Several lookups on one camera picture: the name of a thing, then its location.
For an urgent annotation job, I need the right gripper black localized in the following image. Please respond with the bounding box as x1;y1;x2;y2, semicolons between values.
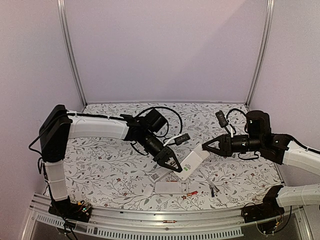
202;133;263;157

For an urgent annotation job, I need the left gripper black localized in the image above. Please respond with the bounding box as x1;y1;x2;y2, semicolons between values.
140;130;183;173

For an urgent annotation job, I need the long white remote control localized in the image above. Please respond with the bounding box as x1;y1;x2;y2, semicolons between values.
149;171;170;183

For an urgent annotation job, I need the white remote with buttons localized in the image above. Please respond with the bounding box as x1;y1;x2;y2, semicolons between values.
175;143;210;181

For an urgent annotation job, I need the white battery cover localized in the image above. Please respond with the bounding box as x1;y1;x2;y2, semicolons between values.
142;185;154;198

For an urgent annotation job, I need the purple AA battery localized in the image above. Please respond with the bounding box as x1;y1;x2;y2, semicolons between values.
210;187;215;198

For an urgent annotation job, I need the red gold AA battery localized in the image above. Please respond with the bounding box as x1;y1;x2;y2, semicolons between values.
162;220;177;224

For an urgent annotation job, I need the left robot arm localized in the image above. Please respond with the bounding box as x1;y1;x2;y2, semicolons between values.
28;104;182;217

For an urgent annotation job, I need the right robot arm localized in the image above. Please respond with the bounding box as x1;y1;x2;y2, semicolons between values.
202;110;320;218

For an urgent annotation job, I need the floral table mat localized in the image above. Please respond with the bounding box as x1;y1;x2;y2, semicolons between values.
64;103;283;211

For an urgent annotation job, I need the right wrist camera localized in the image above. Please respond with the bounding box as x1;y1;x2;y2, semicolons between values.
215;110;229;128

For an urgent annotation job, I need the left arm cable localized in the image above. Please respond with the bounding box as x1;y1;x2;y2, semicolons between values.
132;106;183;156

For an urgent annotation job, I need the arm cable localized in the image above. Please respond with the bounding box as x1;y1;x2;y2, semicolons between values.
224;108;247;136
132;106;183;156

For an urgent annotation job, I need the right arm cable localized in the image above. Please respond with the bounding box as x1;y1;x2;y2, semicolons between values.
224;108;247;136

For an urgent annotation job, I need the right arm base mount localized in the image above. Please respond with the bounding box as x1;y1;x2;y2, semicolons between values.
241;185;285;235

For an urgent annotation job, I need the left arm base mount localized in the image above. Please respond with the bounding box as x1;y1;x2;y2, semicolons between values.
48;197;92;223

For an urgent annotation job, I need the aluminium front rail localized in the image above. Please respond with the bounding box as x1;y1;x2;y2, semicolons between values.
20;193;319;240

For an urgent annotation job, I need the right aluminium frame post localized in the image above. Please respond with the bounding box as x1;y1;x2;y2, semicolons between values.
245;0;275;109

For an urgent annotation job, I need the aluminium frame post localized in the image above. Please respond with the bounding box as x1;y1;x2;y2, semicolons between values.
245;0;275;109
56;0;88;108

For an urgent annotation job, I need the left aluminium frame post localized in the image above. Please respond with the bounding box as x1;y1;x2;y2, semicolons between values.
56;0;88;108

